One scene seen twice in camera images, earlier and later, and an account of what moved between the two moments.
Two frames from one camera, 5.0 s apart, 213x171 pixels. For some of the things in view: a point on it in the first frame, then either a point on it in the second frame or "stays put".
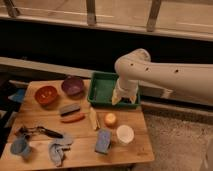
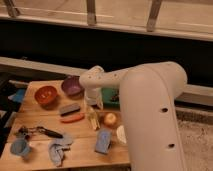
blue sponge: [103, 141] stays put
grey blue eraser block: [69, 109] stays put
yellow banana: [93, 118] stays put
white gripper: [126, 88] to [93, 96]
